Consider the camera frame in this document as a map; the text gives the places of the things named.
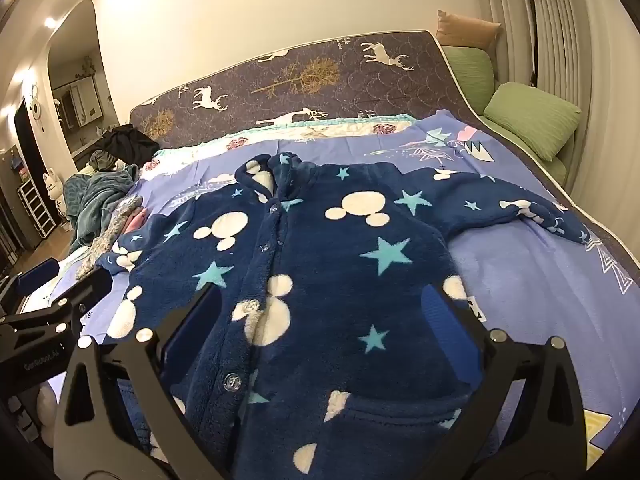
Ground folded floral clothes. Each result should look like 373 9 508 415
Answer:
75 195 146 281

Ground grey green cloth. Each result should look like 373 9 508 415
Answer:
87 149 121 173

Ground green pillow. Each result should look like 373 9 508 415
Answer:
484 81 582 161
442 46 496 116

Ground folded pink clothes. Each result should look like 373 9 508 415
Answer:
122 207 148 236

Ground black floor lamp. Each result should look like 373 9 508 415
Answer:
509 0 543 88

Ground person's left hand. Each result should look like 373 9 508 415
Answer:
30 382 62 456

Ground purple deer print mattress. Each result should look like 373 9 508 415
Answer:
129 29 640 281

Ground pink pillow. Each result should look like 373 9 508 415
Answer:
435 9 503 51

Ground navy fleece pajama top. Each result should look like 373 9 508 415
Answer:
95 151 591 480

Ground teal fleece blanket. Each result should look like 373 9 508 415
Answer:
62 164 138 253

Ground white cat figurine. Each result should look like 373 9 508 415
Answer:
42 170 68 231

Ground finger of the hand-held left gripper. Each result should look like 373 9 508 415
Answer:
15 258 63 298
0 269 114 333

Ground white shelf rack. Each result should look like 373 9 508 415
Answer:
17 177 56 238

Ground white pleated curtain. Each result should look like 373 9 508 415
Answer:
482 0 640 241

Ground green seat cushion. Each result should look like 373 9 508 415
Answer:
477 115 568 188

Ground white wall clock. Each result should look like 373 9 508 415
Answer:
25 82 46 121

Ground white wall cabinet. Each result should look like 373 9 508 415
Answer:
52 75 103 128

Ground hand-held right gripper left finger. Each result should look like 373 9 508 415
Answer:
52 284 226 480

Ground black clothing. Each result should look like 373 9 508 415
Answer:
97 124 160 167

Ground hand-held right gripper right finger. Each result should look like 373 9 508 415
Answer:
410 280 587 480

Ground blue printed blanket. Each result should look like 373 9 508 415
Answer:
50 109 640 480

